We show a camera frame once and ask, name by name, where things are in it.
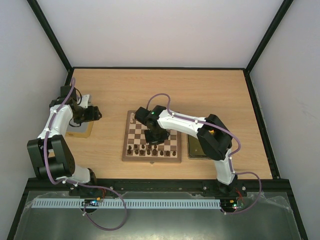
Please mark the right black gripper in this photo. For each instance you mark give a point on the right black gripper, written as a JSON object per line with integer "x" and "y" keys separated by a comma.
{"x": 155, "y": 136}

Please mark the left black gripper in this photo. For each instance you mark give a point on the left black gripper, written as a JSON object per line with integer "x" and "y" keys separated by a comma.
{"x": 93, "y": 115}

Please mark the gold tin lid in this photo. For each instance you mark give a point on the gold tin lid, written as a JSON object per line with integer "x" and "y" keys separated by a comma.
{"x": 79, "y": 131}

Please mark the wooden chess board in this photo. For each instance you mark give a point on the wooden chess board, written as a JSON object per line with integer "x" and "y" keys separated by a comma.
{"x": 136, "y": 149}

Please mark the gold tin with pieces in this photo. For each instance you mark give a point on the gold tin with pieces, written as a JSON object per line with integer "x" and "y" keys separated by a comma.
{"x": 194, "y": 149}

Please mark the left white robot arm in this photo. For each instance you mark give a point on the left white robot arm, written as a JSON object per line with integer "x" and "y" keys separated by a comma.
{"x": 50, "y": 156}

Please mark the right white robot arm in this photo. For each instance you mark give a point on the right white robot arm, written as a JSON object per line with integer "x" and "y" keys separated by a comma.
{"x": 213, "y": 136}

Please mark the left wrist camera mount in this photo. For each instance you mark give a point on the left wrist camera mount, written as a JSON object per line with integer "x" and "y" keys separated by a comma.
{"x": 85, "y": 101}

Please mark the grey slotted cable duct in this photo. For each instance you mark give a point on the grey slotted cable duct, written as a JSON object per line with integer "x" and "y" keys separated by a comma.
{"x": 72, "y": 203}

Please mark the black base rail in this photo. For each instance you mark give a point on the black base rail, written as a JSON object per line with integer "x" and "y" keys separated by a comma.
{"x": 205, "y": 188}

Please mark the black frame left post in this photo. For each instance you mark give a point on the black frame left post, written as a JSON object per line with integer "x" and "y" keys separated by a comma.
{"x": 39, "y": 14}

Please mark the black frame post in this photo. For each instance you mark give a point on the black frame post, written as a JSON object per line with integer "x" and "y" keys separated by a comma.
{"x": 280, "y": 14}
{"x": 39, "y": 14}

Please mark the black frame right post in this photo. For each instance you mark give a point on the black frame right post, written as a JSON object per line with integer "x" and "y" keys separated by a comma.
{"x": 280, "y": 14}

